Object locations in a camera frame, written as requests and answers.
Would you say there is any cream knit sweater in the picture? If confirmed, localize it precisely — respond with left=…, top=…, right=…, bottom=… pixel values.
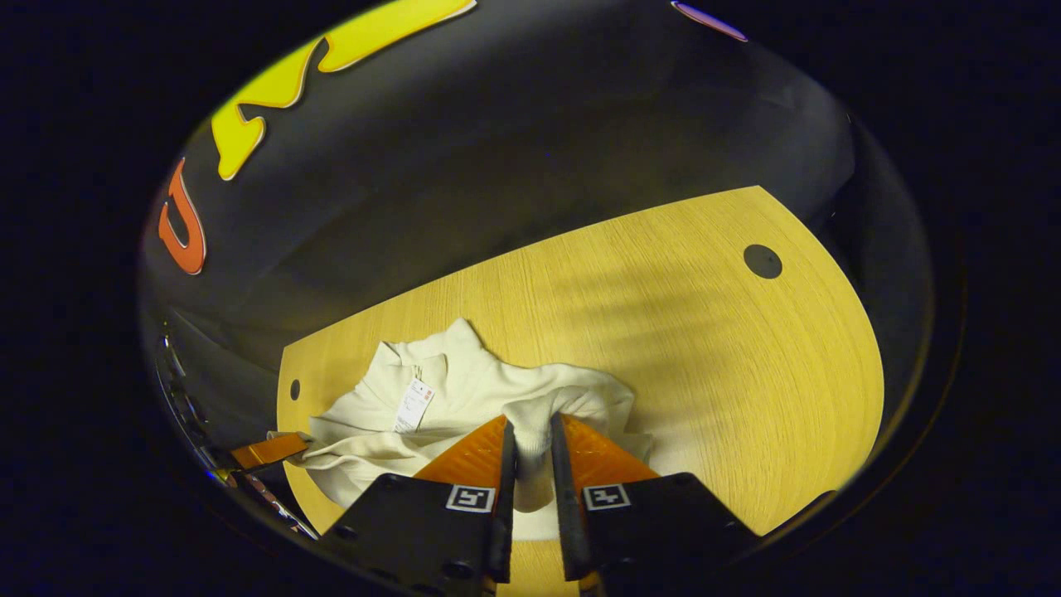
left=267, top=318, right=653, bottom=541

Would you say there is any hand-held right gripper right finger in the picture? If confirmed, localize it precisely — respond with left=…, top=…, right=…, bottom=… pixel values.
left=549, top=412, right=761, bottom=596

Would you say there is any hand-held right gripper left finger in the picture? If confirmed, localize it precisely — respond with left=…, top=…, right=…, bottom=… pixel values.
left=319, top=415, right=519, bottom=597

